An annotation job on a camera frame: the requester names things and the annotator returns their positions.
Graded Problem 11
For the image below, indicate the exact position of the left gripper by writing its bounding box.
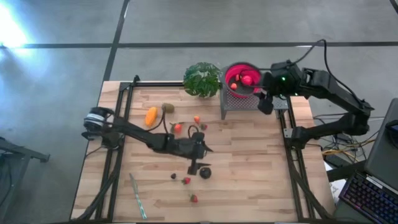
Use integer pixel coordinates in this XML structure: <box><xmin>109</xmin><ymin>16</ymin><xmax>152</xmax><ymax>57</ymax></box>
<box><xmin>167</xmin><ymin>136</ymin><xmax>215</xmax><ymax>175</ymax></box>

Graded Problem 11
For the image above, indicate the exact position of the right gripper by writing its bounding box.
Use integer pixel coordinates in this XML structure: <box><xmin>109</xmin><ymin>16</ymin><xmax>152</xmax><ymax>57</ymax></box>
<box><xmin>250</xmin><ymin>60</ymin><xmax>302</xmax><ymax>98</ymax></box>

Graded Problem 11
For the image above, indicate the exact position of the yellow mango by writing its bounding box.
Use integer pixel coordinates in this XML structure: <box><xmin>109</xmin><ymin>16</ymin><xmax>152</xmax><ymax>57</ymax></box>
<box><xmin>144</xmin><ymin>106</ymin><xmax>159</xmax><ymax>128</ymax></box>

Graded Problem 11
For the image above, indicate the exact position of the large black plum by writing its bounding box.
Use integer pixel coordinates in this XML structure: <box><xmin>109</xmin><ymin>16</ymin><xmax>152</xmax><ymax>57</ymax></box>
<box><xmin>199</xmin><ymin>166</ymin><xmax>213</xmax><ymax>180</ymax></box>

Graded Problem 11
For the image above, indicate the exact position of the grey perforated metal shelf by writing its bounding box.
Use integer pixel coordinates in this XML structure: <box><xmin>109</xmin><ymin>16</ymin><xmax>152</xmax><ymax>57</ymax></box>
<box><xmin>220</xmin><ymin>74</ymin><xmax>290</xmax><ymax>121</ymax></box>

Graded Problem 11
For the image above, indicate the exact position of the red collapsible colander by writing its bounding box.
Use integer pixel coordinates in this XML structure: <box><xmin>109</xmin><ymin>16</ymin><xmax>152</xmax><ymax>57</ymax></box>
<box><xmin>219</xmin><ymin>61</ymin><xmax>266</xmax><ymax>100</ymax></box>

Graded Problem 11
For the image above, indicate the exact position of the green potted plant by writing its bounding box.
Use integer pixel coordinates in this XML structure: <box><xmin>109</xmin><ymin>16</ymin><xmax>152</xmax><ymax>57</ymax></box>
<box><xmin>182</xmin><ymin>61</ymin><xmax>222</xmax><ymax>99</ymax></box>

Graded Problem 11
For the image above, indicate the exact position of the pale green plastic knife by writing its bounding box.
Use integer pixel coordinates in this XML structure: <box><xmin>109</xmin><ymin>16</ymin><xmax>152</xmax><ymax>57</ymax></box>
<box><xmin>129</xmin><ymin>172</ymin><xmax>148</xmax><ymax>220</ymax></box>

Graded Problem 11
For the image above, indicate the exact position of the white paper sheet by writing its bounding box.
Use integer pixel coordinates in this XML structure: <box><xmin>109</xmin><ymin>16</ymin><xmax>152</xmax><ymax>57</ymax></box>
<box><xmin>323</xmin><ymin>161</ymin><xmax>348</xmax><ymax>205</ymax></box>

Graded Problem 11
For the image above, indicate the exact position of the backlit black keyboard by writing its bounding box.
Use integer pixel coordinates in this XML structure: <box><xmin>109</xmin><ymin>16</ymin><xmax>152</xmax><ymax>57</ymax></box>
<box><xmin>338</xmin><ymin>170</ymin><xmax>398</xmax><ymax>224</ymax></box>

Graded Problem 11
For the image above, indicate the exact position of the grey side table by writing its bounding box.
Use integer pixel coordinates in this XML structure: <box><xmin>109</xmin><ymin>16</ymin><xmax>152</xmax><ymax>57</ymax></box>
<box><xmin>0</xmin><ymin>136</ymin><xmax>50</xmax><ymax>224</ymax></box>

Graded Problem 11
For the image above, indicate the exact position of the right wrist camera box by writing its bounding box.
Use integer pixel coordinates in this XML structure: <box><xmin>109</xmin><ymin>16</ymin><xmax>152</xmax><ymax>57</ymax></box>
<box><xmin>257</xmin><ymin>95</ymin><xmax>275</xmax><ymax>115</ymax></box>

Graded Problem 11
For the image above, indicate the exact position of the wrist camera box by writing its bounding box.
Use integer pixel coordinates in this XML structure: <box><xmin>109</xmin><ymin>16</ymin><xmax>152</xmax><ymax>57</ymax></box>
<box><xmin>257</xmin><ymin>95</ymin><xmax>275</xmax><ymax>115</ymax></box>
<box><xmin>191</xmin><ymin>131</ymin><xmax>206</xmax><ymax>144</ymax></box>

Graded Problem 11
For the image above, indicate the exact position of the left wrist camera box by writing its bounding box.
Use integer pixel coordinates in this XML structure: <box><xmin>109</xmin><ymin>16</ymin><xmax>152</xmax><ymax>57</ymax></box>
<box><xmin>191</xmin><ymin>131</ymin><xmax>206</xmax><ymax>144</ymax></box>

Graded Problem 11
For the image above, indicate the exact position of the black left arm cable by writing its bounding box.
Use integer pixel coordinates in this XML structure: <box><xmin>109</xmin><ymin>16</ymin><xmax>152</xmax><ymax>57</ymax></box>
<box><xmin>147</xmin><ymin>108</ymin><xmax>200</xmax><ymax>139</ymax></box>

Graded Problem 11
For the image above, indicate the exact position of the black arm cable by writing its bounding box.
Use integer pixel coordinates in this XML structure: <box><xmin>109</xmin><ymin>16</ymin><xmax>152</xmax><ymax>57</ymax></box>
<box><xmin>147</xmin><ymin>108</ymin><xmax>200</xmax><ymax>139</ymax></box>
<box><xmin>257</xmin><ymin>39</ymin><xmax>358</xmax><ymax>100</ymax></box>

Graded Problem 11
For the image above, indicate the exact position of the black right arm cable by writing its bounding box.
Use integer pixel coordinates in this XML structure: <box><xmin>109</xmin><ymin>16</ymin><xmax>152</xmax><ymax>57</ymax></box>
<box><xmin>257</xmin><ymin>39</ymin><xmax>358</xmax><ymax>100</ymax></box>

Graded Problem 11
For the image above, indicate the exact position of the black aluminium table frame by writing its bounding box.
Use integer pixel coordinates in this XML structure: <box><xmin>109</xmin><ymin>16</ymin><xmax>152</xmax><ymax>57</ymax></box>
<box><xmin>74</xmin><ymin>74</ymin><xmax>335</xmax><ymax>223</ymax></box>

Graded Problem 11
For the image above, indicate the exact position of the yellow cable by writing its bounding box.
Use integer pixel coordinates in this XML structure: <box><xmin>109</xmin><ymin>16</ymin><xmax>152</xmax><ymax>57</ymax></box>
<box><xmin>322</xmin><ymin>138</ymin><xmax>377</xmax><ymax>156</ymax></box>

